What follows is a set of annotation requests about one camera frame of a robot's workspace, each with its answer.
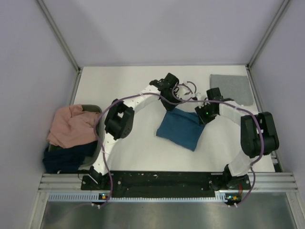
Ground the blue t shirt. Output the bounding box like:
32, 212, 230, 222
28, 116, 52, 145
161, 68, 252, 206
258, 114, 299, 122
156, 108, 205, 151

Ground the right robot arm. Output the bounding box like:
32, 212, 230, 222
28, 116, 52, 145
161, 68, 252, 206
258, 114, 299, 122
195, 88, 279, 190

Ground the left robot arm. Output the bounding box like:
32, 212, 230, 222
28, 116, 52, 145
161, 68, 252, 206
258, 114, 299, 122
89, 73, 180, 189

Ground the folded grey t shirt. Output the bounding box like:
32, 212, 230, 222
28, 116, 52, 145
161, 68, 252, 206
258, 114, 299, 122
210, 74, 254, 106

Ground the grey laundry bin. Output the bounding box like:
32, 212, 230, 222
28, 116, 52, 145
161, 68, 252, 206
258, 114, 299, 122
43, 104, 103, 173

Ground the pink t shirt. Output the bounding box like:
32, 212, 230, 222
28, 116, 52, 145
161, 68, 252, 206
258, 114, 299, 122
47, 104, 100, 148

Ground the dark navy t shirt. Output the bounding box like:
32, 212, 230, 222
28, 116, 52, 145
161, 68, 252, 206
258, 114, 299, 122
42, 141, 98, 174

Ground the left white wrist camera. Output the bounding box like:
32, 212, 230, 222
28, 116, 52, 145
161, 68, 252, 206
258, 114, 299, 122
176, 81, 197, 100

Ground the aluminium frame rail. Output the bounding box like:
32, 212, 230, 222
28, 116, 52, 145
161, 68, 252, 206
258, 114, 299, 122
39, 171, 298, 192

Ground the grey slotted cable duct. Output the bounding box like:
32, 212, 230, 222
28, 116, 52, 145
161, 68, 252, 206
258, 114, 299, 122
48, 192, 228, 203

